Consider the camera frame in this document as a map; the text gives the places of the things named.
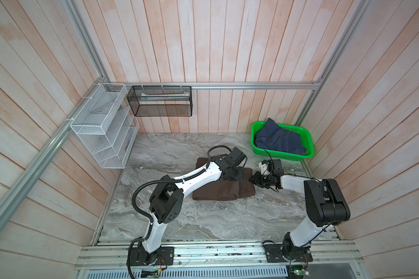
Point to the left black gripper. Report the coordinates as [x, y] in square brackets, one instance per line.
[240, 176]

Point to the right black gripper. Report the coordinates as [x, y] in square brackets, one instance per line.
[255, 179]

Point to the brown corduroy trousers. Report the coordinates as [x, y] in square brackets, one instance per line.
[225, 190]

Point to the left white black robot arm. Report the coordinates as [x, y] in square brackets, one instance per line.
[166, 200]

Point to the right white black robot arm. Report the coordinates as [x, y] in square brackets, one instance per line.
[325, 207]

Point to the green plastic basket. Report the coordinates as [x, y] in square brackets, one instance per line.
[305, 138]

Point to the blue denim jeans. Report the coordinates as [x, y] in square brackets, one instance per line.
[275, 138]

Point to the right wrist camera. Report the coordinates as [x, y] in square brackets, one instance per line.
[264, 167]

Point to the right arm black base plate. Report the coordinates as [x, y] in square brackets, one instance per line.
[279, 253]

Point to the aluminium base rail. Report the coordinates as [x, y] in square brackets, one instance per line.
[112, 255]

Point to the horizontal aluminium wall rail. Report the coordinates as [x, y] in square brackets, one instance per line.
[300, 85]

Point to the black wire mesh basket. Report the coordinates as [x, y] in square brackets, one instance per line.
[161, 101]

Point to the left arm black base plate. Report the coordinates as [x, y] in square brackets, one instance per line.
[162, 255]

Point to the white wire mesh shelf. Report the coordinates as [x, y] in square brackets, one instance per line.
[106, 127]

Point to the right aluminium frame rail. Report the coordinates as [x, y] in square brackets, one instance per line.
[360, 11]

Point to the aluminium frame rail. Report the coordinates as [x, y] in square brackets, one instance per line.
[46, 71]
[360, 11]

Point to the left aluminium frame rail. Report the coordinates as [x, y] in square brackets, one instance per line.
[46, 71]

